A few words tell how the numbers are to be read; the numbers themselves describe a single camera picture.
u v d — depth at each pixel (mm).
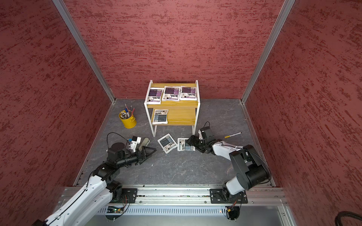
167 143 937
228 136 977
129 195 712
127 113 983
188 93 762
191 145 830
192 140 835
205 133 731
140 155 678
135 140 737
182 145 921
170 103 741
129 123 997
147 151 710
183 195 757
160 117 874
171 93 762
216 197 736
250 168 448
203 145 730
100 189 541
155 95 757
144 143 897
